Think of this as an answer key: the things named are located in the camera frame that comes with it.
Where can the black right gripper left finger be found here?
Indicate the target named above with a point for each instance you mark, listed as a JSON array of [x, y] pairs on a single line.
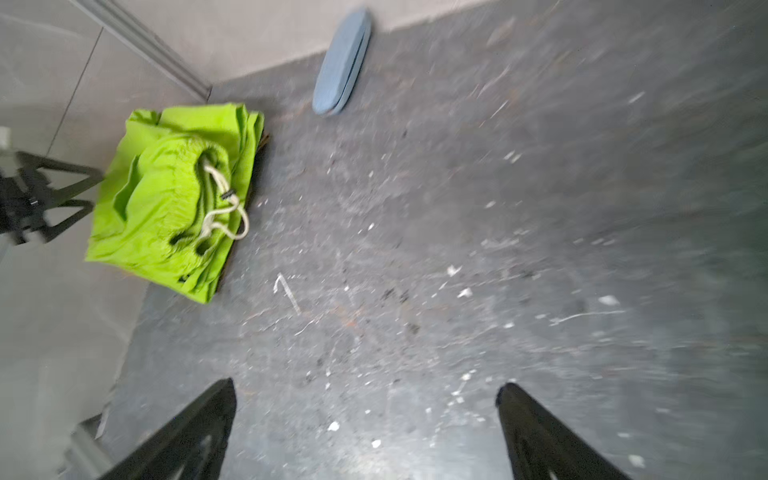
[[192, 445]]

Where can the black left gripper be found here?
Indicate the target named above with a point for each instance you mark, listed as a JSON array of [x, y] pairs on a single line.
[[51, 183]]

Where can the lime green shorts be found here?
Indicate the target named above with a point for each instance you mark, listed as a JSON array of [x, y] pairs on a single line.
[[173, 200]]

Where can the grey oval case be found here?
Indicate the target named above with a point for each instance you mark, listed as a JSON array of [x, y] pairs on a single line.
[[342, 63]]

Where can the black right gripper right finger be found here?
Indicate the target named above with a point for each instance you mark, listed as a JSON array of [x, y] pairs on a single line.
[[540, 446]]

